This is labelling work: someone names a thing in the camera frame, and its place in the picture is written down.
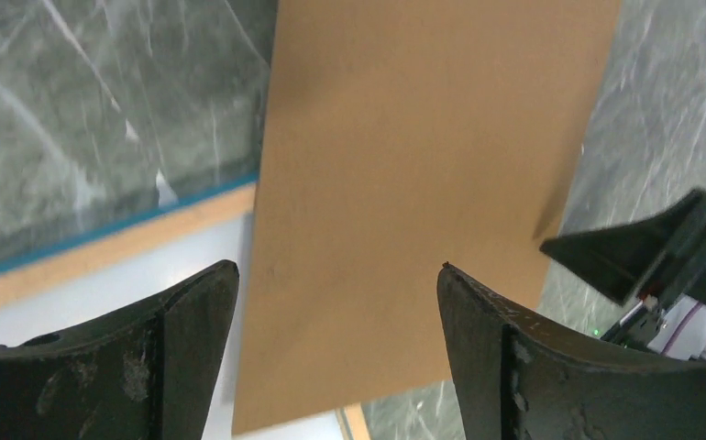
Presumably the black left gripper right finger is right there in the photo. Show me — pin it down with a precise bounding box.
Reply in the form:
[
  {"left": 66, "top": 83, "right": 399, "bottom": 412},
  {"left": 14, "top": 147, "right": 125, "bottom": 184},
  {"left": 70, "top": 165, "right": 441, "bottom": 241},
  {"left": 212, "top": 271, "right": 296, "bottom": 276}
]
[{"left": 437, "top": 264, "right": 706, "bottom": 439}]

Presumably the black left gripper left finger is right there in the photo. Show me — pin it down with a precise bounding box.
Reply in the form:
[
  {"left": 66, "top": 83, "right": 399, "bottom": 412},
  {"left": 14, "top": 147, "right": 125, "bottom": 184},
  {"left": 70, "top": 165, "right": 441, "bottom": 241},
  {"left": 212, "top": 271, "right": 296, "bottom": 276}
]
[{"left": 0, "top": 260, "right": 239, "bottom": 439}]

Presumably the hot air balloon photo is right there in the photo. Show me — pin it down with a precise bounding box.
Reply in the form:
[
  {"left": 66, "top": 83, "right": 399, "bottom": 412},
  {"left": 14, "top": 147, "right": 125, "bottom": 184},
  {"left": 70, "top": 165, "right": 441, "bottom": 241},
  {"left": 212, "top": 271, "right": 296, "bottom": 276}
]
[{"left": 0, "top": 214, "right": 344, "bottom": 440}]

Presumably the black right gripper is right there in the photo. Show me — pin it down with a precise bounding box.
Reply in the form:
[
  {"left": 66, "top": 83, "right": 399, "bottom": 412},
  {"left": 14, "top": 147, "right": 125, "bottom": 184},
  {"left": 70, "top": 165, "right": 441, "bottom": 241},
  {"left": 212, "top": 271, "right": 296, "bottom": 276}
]
[{"left": 540, "top": 188, "right": 706, "bottom": 353}]

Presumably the brown cardboard backing board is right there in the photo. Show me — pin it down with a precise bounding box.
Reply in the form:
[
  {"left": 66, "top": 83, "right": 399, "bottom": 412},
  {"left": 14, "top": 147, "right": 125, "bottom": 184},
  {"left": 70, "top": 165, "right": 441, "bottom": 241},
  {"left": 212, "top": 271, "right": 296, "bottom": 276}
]
[{"left": 233, "top": 1, "right": 621, "bottom": 435}]

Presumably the blue wooden picture frame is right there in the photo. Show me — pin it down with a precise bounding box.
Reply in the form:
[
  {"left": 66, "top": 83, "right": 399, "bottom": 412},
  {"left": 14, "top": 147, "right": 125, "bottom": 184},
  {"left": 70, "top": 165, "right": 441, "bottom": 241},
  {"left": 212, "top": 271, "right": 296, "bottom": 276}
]
[{"left": 0, "top": 171, "right": 372, "bottom": 440}]

